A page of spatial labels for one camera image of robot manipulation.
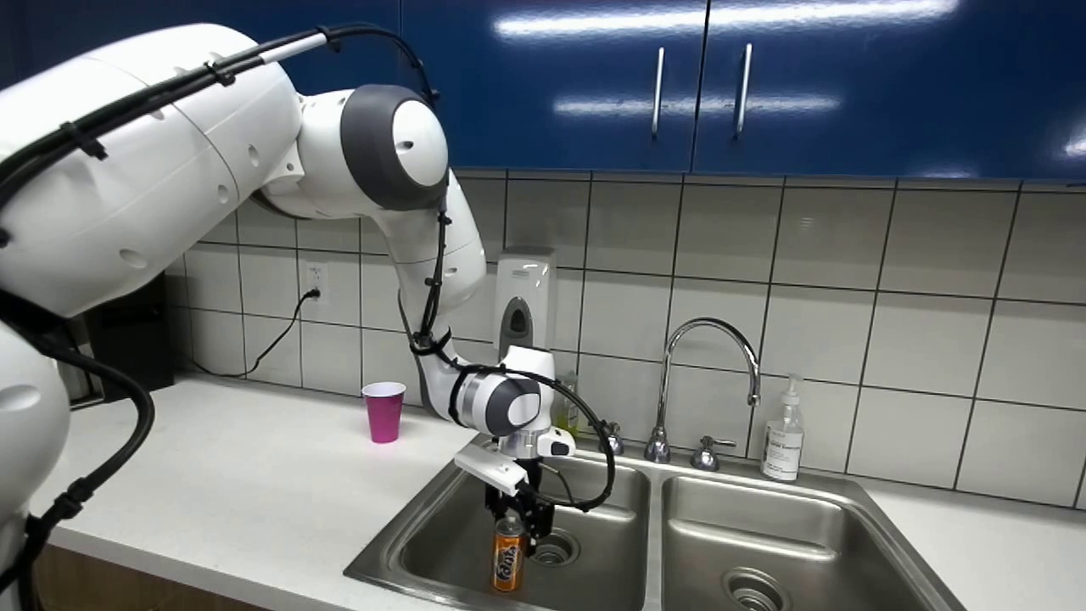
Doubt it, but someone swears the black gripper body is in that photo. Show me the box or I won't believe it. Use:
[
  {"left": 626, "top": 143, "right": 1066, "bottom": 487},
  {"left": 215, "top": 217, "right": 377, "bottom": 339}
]
[{"left": 484, "top": 456, "right": 559, "bottom": 527}]

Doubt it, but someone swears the brown bottle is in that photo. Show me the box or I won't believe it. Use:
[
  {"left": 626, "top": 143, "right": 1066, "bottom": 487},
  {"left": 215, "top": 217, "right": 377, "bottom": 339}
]
[{"left": 489, "top": 511, "right": 534, "bottom": 596}]

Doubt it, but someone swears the stainless steel double sink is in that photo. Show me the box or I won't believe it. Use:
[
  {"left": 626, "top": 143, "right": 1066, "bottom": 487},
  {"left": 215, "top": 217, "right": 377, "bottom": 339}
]
[{"left": 343, "top": 449, "right": 972, "bottom": 611}]

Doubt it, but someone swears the small green object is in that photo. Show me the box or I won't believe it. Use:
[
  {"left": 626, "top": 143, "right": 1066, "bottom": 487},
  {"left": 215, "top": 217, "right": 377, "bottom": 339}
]
[{"left": 549, "top": 397, "right": 595, "bottom": 449}]

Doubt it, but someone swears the pink plastic cup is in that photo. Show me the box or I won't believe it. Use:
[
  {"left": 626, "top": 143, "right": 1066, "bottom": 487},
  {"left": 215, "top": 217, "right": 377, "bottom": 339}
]
[{"left": 359, "top": 375, "right": 410, "bottom": 449}]

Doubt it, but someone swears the chrome gooseneck faucet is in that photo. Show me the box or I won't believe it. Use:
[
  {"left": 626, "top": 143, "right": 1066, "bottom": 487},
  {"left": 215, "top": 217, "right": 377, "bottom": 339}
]
[{"left": 642, "top": 311, "right": 763, "bottom": 463}]

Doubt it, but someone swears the clear soap pump bottle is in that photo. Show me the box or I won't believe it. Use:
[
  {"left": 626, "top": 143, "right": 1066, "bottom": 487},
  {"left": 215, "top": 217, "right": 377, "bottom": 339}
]
[{"left": 761, "top": 375, "right": 809, "bottom": 485}]

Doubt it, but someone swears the wooden base cabinet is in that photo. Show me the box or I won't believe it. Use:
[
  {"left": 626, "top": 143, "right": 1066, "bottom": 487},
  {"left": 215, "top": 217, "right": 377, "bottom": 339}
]
[{"left": 32, "top": 547, "right": 269, "bottom": 611}]

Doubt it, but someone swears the black countertop appliance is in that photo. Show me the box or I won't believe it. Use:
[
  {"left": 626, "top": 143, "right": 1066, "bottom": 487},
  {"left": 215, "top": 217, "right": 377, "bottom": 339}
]
[{"left": 61, "top": 274, "right": 181, "bottom": 406}]

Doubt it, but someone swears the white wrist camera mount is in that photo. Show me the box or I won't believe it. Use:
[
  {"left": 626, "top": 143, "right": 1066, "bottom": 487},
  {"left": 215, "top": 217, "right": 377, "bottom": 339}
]
[{"left": 452, "top": 442, "right": 576, "bottom": 499}]

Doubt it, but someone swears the white wall soap dispenser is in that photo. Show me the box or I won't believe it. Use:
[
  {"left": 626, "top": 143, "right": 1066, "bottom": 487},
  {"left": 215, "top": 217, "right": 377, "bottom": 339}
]
[{"left": 491, "top": 247, "right": 559, "bottom": 356}]

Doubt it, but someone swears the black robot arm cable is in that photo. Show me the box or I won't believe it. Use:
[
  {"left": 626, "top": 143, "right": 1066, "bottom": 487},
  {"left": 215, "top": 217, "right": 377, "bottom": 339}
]
[{"left": 0, "top": 24, "right": 620, "bottom": 515}]

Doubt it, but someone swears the black power cord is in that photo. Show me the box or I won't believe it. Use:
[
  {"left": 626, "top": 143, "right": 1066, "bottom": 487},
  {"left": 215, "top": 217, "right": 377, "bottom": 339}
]
[{"left": 241, "top": 286, "right": 321, "bottom": 384}]

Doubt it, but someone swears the white wall outlet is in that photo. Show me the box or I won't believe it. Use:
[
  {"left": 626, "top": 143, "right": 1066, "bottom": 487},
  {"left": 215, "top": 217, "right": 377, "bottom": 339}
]
[{"left": 294, "top": 259, "right": 330, "bottom": 325}]

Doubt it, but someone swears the thick black base hose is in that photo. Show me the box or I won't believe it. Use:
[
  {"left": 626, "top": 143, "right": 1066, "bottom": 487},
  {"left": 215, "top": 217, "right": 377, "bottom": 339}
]
[{"left": 0, "top": 289, "right": 160, "bottom": 611}]

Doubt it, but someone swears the silver cabinet door handle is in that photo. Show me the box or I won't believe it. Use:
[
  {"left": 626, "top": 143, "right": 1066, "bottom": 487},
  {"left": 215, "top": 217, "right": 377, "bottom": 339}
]
[
  {"left": 648, "top": 43, "right": 668, "bottom": 143},
  {"left": 734, "top": 39, "right": 758, "bottom": 143}
]

